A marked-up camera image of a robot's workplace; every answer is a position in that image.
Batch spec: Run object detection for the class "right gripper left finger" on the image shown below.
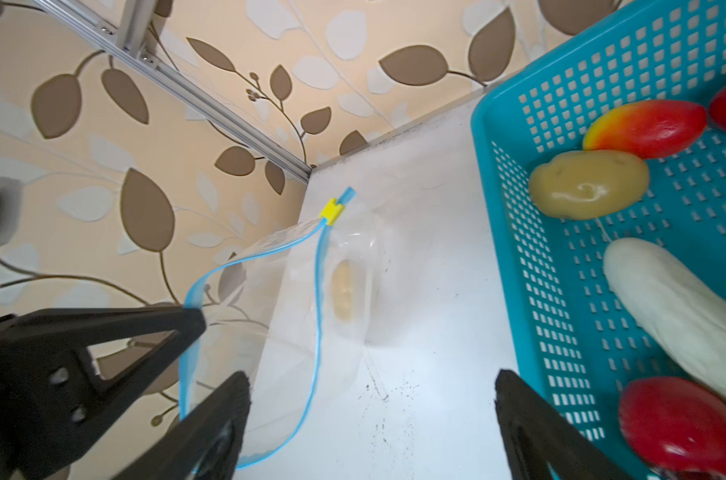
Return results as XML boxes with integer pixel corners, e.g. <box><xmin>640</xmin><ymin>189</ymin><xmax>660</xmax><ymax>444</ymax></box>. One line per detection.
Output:
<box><xmin>116</xmin><ymin>371</ymin><xmax>251</xmax><ymax>480</ymax></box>

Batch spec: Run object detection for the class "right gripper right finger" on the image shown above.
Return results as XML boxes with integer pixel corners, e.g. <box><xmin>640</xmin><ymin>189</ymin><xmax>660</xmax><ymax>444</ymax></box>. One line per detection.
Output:
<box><xmin>495</xmin><ymin>369</ymin><xmax>630</xmax><ymax>480</ymax></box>

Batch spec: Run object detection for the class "white radish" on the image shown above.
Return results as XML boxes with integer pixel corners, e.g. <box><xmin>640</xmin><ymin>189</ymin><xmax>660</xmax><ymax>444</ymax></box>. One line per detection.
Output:
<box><xmin>603</xmin><ymin>238</ymin><xmax>726</xmax><ymax>400</ymax></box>

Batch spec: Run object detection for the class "yellow potato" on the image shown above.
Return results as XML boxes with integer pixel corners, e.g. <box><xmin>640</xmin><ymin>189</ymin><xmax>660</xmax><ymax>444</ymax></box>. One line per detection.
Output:
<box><xmin>528</xmin><ymin>150</ymin><xmax>650</xmax><ymax>220</ymax></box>
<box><xmin>331</xmin><ymin>259</ymin><xmax>355</xmax><ymax>321</ymax></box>

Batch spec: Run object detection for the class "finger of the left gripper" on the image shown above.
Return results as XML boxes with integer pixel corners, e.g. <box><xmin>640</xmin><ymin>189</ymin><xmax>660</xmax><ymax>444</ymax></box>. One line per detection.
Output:
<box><xmin>0</xmin><ymin>306</ymin><xmax>206</xmax><ymax>479</ymax></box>

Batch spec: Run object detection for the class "clear zip top bag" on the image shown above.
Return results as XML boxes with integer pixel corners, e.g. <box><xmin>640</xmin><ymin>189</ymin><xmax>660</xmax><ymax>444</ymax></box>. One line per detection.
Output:
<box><xmin>177</xmin><ymin>188</ymin><xmax>382</xmax><ymax>470</ymax></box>

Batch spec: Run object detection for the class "red yellow mango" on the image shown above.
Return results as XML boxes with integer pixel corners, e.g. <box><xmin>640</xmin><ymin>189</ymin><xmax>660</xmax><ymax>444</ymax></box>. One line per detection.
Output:
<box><xmin>582</xmin><ymin>100</ymin><xmax>707</xmax><ymax>160</ymax></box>

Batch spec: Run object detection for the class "teal plastic basket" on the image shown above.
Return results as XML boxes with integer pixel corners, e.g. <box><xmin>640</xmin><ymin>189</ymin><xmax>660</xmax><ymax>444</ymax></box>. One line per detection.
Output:
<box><xmin>470</xmin><ymin>0</ymin><xmax>726</xmax><ymax>480</ymax></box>

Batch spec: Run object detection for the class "red tomato front left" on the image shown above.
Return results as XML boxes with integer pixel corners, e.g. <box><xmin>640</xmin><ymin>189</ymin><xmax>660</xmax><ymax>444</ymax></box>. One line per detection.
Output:
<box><xmin>618</xmin><ymin>377</ymin><xmax>726</xmax><ymax>477</ymax></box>

